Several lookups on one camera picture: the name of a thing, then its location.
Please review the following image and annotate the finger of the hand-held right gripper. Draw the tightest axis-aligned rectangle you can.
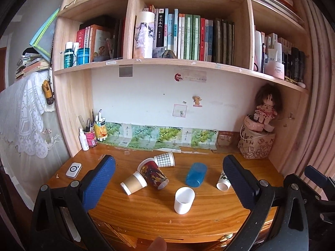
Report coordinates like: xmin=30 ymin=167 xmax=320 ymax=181
xmin=304 ymin=165 xmax=335 ymax=202

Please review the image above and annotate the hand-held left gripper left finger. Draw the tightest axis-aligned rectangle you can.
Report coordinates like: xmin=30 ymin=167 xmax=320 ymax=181
xmin=30 ymin=155 xmax=116 ymax=251

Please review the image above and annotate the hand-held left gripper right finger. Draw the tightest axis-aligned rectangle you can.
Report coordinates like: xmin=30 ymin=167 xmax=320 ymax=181
xmin=222 ymin=155 xmax=312 ymax=251

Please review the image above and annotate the white green print paper cup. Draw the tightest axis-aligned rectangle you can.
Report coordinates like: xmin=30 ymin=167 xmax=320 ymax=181
xmin=216 ymin=170 xmax=232 ymax=191

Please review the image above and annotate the brown paper cup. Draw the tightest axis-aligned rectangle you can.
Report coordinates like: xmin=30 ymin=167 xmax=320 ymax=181
xmin=120 ymin=171 xmax=148 ymax=195

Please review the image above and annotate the blue plastic cup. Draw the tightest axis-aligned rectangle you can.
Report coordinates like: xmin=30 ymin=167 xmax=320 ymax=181
xmin=185 ymin=162 xmax=208 ymax=188

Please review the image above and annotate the red patterned paper cup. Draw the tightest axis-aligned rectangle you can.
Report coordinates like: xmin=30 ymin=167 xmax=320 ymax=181
xmin=137 ymin=158 xmax=169 ymax=190

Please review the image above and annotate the white plastic cup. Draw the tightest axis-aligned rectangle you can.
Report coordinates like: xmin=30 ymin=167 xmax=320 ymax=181
xmin=174 ymin=187 xmax=195 ymax=215

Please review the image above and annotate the grey checked paper cup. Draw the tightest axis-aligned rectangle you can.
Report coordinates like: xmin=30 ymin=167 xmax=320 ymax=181
xmin=153 ymin=151 xmax=175 ymax=168

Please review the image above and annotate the person's left hand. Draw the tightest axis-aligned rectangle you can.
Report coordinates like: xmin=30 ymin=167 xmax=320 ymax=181
xmin=147 ymin=237 xmax=168 ymax=251

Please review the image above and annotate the white small remote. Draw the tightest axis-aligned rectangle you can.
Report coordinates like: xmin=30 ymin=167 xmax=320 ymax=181
xmin=65 ymin=162 xmax=82 ymax=179

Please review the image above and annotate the printed fabric basket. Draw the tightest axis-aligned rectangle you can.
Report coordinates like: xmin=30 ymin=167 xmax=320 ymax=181
xmin=237 ymin=115 xmax=276 ymax=159

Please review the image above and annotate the pink pen holder can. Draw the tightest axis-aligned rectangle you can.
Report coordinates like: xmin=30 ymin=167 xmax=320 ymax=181
xmin=84 ymin=130 xmax=98 ymax=148

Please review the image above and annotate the white spray bottle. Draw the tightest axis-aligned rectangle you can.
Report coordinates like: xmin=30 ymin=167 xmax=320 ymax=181
xmin=79 ymin=128 xmax=90 ymax=151

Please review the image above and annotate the clear plastic jar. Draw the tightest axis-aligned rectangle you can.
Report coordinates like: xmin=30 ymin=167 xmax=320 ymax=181
xmin=217 ymin=132 xmax=236 ymax=148

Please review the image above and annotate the pink round box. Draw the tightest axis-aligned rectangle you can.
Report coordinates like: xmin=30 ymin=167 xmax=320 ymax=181
xmin=247 ymin=119 xmax=265 ymax=132

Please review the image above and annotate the grape printed paper strip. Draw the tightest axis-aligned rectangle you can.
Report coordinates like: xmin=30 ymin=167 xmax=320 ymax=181
xmin=101 ymin=122 xmax=218 ymax=152

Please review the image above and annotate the brown haired cloth doll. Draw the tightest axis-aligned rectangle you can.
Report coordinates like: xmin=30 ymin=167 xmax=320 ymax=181
xmin=254 ymin=83 xmax=283 ymax=124

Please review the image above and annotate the wooden bookshelf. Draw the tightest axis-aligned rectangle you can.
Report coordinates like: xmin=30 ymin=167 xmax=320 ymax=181
xmin=51 ymin=0 xmax=313 ymax=173

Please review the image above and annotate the pink curtain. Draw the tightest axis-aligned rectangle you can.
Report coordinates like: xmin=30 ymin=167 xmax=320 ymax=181
xmin=298 ymin=0 xmax=335 ymax=202

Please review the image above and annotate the white lace cloth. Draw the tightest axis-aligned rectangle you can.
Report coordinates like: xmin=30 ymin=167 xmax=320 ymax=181
xmin=0 ymin=72 xmax=71 ymax=212

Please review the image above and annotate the row of black bottles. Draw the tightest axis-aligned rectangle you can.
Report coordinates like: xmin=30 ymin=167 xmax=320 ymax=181
xmin=284 ymin=47 xmax=307 ymax=83

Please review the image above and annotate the white pink cream jar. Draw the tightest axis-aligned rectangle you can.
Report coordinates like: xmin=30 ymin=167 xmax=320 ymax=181
xmin=264 ymin=60 xmax=285 ymax=80

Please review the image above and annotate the teal jar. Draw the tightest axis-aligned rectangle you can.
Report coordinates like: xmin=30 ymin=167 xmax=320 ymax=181
xmin=77 ymin=47 xmax=91 ymax=65

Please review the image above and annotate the white slim bottle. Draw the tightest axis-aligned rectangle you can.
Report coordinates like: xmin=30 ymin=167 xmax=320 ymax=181
xmin=72 ymin=42 xmax=79 ymax=67

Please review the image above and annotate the tall teal bottle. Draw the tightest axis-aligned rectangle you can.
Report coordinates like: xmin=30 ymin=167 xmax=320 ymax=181
xmin=63 ymin=42 xmax=74 ymax=69

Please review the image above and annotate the cosmetic bottles group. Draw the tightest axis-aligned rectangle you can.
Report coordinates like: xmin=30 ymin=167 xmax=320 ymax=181
xmin=254 ymin=30 xmax=292 ymax=74

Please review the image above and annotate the pile of old books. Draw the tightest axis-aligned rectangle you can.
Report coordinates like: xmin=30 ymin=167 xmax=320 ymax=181
xmin=15 ymin=47 xmax=50 ymax=80

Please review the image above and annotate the row of red books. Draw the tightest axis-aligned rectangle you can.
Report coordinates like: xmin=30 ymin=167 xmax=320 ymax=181
xmin=77 ymin=18 xmax=125 ymax=61

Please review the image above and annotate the long row of books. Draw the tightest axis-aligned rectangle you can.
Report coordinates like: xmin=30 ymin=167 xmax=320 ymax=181
xmin=147 ymin=4 xmax=235 ymax=65

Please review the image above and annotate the white printed paper tube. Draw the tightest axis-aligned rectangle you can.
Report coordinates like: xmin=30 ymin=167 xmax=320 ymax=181
xmin=133 ymin=11 xmax=155 ymax=59

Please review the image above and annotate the green edged clear folder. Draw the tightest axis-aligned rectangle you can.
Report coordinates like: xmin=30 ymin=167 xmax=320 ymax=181
xmin=29 ymin=8 xmax=61 ymax=62

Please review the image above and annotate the pink square wall sticker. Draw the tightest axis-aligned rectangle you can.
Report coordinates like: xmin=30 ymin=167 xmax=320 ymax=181
xmin=173 ymin=104 xmax=188 ymax=117

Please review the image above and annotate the yellow toy car keychain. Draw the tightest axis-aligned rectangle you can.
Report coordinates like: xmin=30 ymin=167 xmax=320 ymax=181
xmin=42 ymin=81 xmax=54 ymax=105

